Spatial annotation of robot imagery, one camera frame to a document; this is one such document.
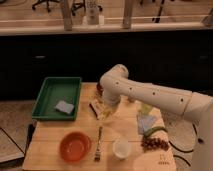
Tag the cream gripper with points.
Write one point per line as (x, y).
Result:
(111, 101)

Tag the yellow banana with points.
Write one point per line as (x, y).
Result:
(106, 113)

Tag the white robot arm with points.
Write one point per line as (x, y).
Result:
(194, 107)

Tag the dark brown bowl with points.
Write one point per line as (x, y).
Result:
(99, 88)

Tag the red bowl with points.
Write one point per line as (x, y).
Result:
(74, 147)

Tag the brown chocolate bar box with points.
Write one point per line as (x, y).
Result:
(97, 108)

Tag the metal measuring cup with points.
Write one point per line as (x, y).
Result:
(130, 99)

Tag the light green cup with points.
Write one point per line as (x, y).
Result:
(146, 109)

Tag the light blue cloth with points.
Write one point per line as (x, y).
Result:
(145, 122)

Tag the blue sponge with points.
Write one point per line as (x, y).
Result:
(64, 107)

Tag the white cup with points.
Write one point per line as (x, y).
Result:
(121, 148)

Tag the green pepper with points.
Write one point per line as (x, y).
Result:
(152, 130)

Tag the bunch of dark grapes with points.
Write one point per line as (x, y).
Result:
(150, 144)

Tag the green plastic tray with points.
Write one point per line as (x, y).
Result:
(54, 90)

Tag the metal fork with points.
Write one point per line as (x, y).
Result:
(98, 149)

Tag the black office chair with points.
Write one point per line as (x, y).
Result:
(47, 2)

